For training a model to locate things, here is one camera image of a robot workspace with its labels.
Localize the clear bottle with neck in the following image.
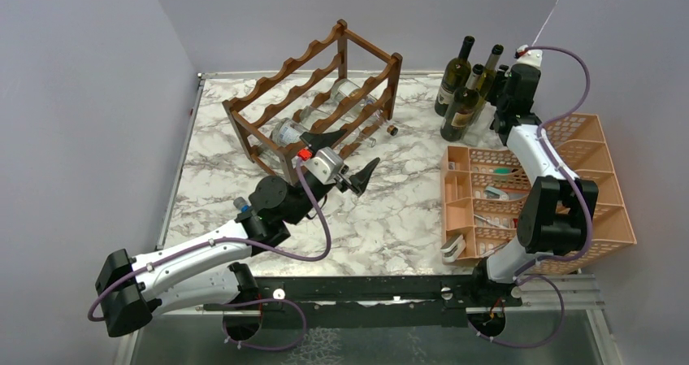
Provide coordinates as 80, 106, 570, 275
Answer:
334, 129, 376, 159

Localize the green wine bottle silver cap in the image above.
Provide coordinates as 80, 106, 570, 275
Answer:
477, 44, 504, 104

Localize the green wine bottle white label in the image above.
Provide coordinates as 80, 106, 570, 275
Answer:
440, 63, 484, 141

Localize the green wine bottle black cap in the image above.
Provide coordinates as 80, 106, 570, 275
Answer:
434, 36, 475, 116

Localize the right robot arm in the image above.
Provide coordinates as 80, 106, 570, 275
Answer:
468, 63, 599, 306

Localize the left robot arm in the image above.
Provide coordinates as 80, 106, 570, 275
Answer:
87, 130, 380, 337

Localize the clear bottle lower rack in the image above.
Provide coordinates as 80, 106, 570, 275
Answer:
270, 118, 312, 147

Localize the clear bottle blue label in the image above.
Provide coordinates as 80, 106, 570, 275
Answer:
331, 79, 378, 122

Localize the brown wooden wine rack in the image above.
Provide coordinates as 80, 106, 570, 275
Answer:
223, 20, 403, 182

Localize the cork bottle end right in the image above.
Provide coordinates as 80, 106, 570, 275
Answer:
386, 125, 399, 137

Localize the teal item in tray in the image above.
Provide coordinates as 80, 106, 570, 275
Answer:
493, 167, 518, 175

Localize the orange plastic file organizer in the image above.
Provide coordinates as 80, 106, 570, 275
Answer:
505, 113, 638, 275

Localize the orange plastic compartment tray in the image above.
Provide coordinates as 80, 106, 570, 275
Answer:
440, 146, 531, 266

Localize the grey stapler in tray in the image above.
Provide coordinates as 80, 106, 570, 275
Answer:
483, 186, 527, 201

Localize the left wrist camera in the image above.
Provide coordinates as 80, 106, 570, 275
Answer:
297, 147, 345, 185

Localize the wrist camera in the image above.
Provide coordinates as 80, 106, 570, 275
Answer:
515, 45, 543, 69
297, 147, 345, 185

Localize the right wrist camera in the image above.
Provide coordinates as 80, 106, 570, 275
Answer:
515, 45, 543, 69

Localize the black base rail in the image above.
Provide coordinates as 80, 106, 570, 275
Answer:
202, 274, 522, 329

